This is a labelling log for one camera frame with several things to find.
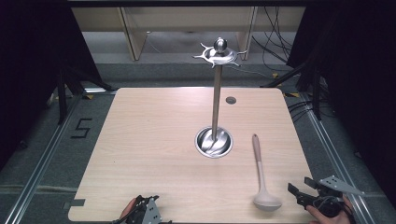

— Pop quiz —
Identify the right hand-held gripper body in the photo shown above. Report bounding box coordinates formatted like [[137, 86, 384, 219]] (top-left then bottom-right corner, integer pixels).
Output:
[[296, 175, 366, 218]]

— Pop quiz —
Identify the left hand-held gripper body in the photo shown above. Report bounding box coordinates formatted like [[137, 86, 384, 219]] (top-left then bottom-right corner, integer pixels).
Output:
[[123, 195, 163, 224]]

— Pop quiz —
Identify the pink silicone ladle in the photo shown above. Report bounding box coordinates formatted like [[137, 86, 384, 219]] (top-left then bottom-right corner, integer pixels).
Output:
[[251, 133, 283, 213]]

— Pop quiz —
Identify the steel utensil rack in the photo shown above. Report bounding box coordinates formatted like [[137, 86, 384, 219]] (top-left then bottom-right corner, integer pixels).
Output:
[[191, 36, 248, 160]]

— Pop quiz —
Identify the person's left hand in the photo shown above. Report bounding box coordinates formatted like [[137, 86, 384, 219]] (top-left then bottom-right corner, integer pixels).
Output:
[[119, 197, 138, 220]]

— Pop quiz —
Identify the person's right hand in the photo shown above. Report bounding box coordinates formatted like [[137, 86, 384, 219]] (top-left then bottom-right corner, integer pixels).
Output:
[[305, 195, 357, 224]]

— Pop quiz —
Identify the black metal stand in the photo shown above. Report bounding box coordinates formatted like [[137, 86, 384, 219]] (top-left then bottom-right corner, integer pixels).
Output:
[[55, 63, 115, 126], [261, 60, 322, 121]]

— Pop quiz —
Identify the black curtain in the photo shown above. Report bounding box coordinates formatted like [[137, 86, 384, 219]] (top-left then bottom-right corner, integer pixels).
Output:
[[286, 3, 396, 209], [0, 3, 104, 171]]

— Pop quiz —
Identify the beige wooden desk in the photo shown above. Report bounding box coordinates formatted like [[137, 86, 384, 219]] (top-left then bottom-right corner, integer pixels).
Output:
[[71, 7, 306, 62]]

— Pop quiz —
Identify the aluminium floor rail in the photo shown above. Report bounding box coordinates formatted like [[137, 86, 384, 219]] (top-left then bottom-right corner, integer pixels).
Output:
[[301, 92, 376, 224], [3, 92, 82, 224]]

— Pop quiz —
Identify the bundle of black cables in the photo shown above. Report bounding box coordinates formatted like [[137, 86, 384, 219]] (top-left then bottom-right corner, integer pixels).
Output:
[[251, 7, 297, 64]]

